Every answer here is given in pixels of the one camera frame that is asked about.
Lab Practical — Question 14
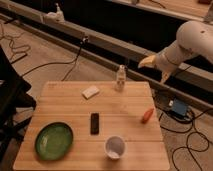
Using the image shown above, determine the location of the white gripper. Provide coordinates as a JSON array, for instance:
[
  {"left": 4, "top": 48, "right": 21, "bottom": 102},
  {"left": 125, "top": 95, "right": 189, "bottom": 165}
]
[{"left": 138, "top": 47, "right": 181, "bottom": 84}]

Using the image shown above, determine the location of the white sponge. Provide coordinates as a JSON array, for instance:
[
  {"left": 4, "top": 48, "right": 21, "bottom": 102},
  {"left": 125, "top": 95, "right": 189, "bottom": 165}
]
[{"left": 82, "top": 86, "right": 100, "bottom": 99}]

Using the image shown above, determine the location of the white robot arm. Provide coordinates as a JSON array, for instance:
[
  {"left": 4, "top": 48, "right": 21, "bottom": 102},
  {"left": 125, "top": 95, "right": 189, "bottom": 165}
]
[{"left": 138, "top": 21, "right": 213, "bottom": 83}]

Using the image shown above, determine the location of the white ceramic cup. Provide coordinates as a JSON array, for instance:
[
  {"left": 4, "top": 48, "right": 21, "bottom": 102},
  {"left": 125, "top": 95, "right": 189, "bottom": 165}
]
[{"left": 104, "top": 136, "right": 126, "bottom": 160}]

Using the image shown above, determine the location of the clear small bottle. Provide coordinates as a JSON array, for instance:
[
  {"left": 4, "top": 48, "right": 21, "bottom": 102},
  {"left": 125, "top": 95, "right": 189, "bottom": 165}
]
[{"left": 116, "top": 65, "right": 126, "bottom": 91}]

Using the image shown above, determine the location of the blue box on floor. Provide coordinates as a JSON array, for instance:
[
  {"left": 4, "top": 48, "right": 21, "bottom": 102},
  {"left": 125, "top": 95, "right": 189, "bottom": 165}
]
[{"left": 171, "top": 99, "right": 188, "bottom": 118}]

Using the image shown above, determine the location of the orange carrot toy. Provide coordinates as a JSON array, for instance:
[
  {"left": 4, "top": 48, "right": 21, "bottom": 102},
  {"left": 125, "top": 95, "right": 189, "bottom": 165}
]
[{"left": 142, "top": 108, "right": 154, "bottom": 124}]

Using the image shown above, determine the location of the black rectangular remote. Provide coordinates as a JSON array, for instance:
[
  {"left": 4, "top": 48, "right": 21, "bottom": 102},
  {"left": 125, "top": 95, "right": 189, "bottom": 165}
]
[{"left": 90, "top": 113, "right": 99, "bottom": 135}]

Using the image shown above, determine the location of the white spray bottle background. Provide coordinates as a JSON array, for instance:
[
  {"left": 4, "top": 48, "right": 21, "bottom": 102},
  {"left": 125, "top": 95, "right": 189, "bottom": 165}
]
[{"left": 43, "top": 2, "right": 66, "bottom": 24}]

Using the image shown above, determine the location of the green plate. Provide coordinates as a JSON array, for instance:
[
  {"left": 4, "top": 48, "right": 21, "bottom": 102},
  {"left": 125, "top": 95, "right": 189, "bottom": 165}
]
[{"left": 34, "top": 122, "right": 74, "bottom": 161}]

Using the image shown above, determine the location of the long metal rail beam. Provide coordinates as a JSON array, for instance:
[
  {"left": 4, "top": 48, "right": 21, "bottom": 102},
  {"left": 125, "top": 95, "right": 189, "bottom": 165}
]
[{"left": 0, "top": 0, "right": 213, "bottom": 113}]

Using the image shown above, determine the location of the black floor cable left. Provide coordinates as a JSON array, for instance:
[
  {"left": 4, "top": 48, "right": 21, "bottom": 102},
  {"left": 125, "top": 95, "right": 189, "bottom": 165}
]
[{"left": 20, "top": 37, "right": 90, "bottom": 82}]

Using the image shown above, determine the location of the black chair frame left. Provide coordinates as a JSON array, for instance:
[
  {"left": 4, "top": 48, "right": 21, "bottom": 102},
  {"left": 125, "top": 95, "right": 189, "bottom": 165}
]
[{"left": 0, "top": 46, "right": 36, "bottom": 162}]

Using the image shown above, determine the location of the thin tangled floor cable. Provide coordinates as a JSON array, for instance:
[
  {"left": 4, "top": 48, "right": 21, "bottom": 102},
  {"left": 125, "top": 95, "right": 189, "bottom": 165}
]
[{"left": 0, "top": 20, "right": 32, "bottom": 64}]

